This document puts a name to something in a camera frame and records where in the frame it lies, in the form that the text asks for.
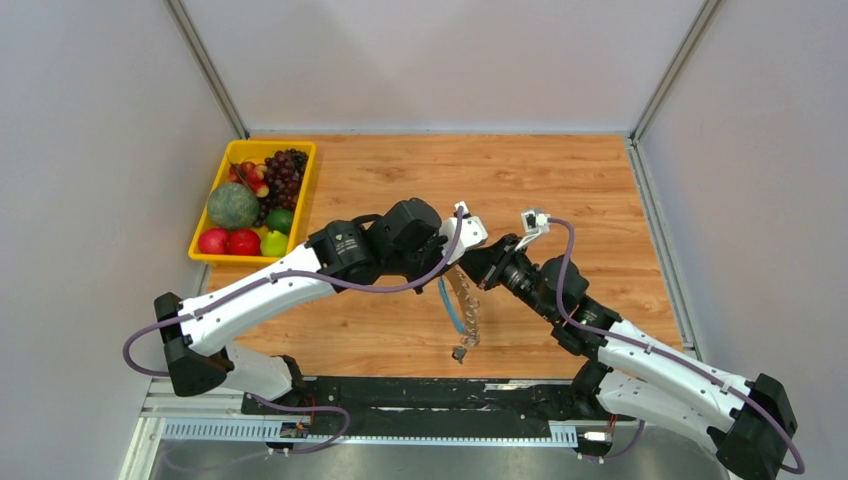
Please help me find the green melon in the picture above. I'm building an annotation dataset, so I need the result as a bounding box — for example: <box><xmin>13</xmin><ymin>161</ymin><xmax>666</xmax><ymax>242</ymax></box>
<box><xmin>206</xmin><ymin>182</ymin><xmax>260</xmax><ymax>230</ymax></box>

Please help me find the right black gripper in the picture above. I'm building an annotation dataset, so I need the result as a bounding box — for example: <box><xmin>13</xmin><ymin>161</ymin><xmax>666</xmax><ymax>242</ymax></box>
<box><xmin>461</xmin><ymin>233</ymin><xmax>556</xmax><ymax>321</ymax></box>

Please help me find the red apple left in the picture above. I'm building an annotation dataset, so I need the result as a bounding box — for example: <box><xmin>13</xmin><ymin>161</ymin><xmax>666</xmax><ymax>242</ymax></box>
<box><xmin>197</xmin><ymin>228</ymin><xmax>230</xmax><ymax>255</ymax></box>

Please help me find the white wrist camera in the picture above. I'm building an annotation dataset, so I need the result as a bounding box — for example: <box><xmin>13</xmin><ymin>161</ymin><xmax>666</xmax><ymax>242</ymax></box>
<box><xmin>440</xmin><ymin>201</ymin><xmax>489</xmax><ymax>265</ymax></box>
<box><xmin>515</xmin><ymin>208</ymin><xmax>551</xmax><ymax>251</ymax></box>

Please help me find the red apple right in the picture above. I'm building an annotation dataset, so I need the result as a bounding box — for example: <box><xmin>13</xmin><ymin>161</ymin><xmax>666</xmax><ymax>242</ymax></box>
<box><xmin>226</xmin><ymin>229</ymin><xmax>261</xmax><ymax>256</ymax></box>

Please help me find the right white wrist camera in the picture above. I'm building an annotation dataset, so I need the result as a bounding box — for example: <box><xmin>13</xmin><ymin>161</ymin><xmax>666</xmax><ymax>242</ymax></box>
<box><xmin>515</xmin><ymin>208</ymin><xmax>551</xmax><ymax>251</ymax></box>

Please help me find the small red fruits cluster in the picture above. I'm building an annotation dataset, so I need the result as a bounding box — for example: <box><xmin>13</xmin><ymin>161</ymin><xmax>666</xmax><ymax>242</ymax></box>
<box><xmin>228</xmin><ymin>160</ymin><xmax>270</xmax><ymax>198</ymax></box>

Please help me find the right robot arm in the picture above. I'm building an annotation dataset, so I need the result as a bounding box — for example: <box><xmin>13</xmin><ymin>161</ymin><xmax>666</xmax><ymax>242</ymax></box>
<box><xmin>451</xmin><ymin>235</ymin><xmax>806</xmax><ymax>479</ymax></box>

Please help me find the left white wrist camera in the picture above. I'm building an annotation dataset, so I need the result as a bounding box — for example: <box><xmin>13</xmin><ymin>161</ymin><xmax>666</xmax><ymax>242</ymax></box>
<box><xmin>440</xmin><ymin>201</ymin><xmax>489</xmax><ymax>265</ymax></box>

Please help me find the dark purple grape bunch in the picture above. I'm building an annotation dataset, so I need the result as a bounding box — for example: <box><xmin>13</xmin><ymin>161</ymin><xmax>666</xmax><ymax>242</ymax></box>
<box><xmin>252</xmin><ymin>149</ymin><xmax>309</xmax><ymax>228</ymax></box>

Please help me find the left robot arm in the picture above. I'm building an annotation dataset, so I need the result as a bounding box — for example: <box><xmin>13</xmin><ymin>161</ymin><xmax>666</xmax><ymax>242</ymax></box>
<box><xmin>164</xmin><ymin>198</ymin><xmax>487</xmax><ymax>414</ymax></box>

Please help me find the aluminium frame rail front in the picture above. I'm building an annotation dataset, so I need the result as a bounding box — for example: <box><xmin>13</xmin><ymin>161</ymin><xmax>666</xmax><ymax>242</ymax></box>
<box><xmin>135</xmin><ymin>372</ymin><xmax>745</xmax><ymax>429</ymax></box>

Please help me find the silver crescent key organizer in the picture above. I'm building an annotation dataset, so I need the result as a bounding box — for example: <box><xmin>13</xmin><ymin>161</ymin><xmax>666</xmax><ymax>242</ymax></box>
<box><xmin>437</xmin><ymin>267</ymin><xmax>480</xmax><ymax>365</ymax></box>

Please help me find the purple cable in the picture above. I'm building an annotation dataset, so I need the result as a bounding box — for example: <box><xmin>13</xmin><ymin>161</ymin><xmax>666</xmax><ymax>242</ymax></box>
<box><xmin>122</xmin><ymin>205</ymin><xmax>466</xmax><ymax>456</ymax></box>
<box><xmin>546</xmin><ymin>217</ymin><xmax>807</xmax><ymax>476</ymax></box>

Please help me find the white slotted cable duct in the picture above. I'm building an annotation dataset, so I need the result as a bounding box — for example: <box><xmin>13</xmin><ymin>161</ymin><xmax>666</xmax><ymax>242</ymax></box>
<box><xmin>162</xmin><ymin>420</ymin><xmax>579</xmax><ymax>448</ymax></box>

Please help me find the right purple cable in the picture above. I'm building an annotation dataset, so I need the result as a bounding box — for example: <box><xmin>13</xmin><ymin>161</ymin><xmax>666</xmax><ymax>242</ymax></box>
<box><xmin>546</xmin><ymin>217</ymin><xmax>807</xmax><ymax>476</ymax></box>

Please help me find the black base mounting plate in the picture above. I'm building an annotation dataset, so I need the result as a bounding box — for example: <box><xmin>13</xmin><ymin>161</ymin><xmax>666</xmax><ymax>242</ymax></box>
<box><xmin>279</xmin><ymin>376</ymin><xmax>611</xmax><ymax>439</ymax></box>

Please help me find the green lime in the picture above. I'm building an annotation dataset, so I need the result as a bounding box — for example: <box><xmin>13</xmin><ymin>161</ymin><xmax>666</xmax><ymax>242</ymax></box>
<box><xmin>265</xmin><ymin>208</ymin><xmax>294</xmax><ymax>235</ymax></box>

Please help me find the red apple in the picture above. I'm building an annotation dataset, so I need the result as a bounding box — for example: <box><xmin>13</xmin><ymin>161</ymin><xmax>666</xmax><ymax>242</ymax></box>
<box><xmin>197</xmin><ymin>228</ymin><xmax>230</xmax><ymax>255</ymax></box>
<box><xmin>226</xmin><ymin>229</ymin><xmax>261</xmax><ymax>256</ymax></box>

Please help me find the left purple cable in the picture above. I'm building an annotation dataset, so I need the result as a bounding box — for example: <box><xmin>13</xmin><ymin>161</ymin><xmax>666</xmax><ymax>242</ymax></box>
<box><xmin>122</xmin><ymin>205</ymin><xmax>466</xmax><ymax>456</ymax></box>

